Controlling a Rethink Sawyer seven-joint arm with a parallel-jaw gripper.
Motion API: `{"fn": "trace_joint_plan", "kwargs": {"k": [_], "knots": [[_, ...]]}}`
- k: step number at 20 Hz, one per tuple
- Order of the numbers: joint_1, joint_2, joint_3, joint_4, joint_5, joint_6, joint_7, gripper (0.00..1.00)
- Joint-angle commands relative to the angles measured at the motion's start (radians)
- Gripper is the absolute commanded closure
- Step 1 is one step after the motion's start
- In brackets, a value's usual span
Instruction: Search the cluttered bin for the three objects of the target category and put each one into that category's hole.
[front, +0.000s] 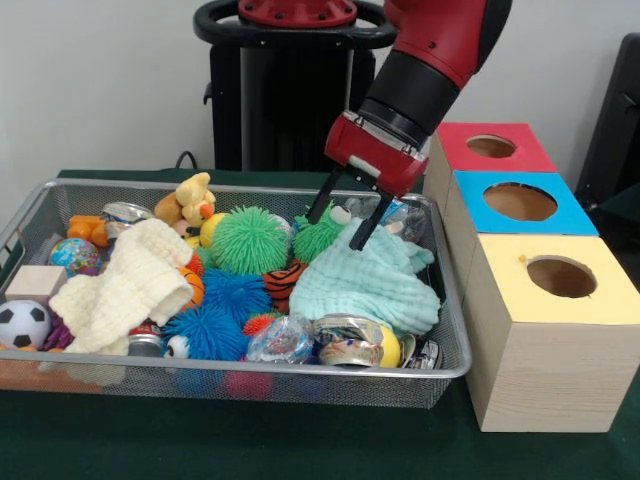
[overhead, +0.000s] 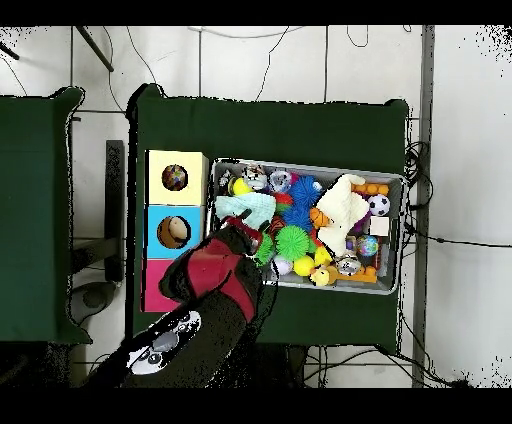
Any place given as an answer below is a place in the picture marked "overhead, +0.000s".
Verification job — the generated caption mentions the mint green muslin cloth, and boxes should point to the mint green muslin cloth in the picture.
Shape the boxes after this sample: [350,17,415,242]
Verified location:
[214,191,277,231]

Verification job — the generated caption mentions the green furry monster toy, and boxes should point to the green furry monster toy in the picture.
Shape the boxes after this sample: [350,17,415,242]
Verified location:
[255,233,276,265]

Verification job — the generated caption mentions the colourful patterned knotted toy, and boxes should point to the colourful patterned knotted toy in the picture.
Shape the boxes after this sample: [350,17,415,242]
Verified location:
[163,165,190,192]

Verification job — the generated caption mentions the cream muslin cloth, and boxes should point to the cream muslin cloth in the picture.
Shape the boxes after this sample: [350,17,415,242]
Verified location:
[315,173,372,257]

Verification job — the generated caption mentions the wooden box with three holes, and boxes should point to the wooden box with three holes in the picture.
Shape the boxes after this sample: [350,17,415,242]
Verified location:
[143,149,208,313]

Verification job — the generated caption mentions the clear mesh bin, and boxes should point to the clear mesh bin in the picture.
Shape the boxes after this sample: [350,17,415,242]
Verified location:
[203,156,405,295]

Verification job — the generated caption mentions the green spiky rubber ball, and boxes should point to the green spiky rubber ball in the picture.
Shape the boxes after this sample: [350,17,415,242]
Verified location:
[275,223,312,261]

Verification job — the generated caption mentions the blue spiky rubber ball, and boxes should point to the blue spiky rubber ball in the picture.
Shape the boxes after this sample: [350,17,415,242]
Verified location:
[281,201,315,228]

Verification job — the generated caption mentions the blue furry monster toy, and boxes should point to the blue furry monster toy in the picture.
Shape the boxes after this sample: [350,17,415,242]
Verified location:
[289,175,323,205]

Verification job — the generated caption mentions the small orange basketball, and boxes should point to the small orange basketball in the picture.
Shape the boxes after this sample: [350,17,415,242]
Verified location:
[309,207,331,230]

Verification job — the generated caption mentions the dark green table cloth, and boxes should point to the dark green table cloth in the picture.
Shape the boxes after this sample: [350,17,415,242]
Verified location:
[126,82,411,353]
[0,86,88,347]

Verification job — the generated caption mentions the small black white soccer ball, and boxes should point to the small black white soccer ball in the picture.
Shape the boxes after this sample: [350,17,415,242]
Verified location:
[367,194,392,217]

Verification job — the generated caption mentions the black upright panel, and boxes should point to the black upright panel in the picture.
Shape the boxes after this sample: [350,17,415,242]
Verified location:
[105,139,127,283]

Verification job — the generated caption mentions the grey round base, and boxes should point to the grey round base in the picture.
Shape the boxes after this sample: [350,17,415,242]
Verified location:
[70,279,117,325]

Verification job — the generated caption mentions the grey vertical beam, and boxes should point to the grey vertical beam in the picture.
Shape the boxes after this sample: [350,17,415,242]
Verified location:
[411,25,437,389]

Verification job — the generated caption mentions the thin black rod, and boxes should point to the thin black rod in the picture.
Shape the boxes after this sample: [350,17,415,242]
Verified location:
[71,25,115,75]

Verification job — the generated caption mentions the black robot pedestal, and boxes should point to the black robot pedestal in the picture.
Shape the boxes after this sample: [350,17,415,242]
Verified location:
[239,342,321,389]

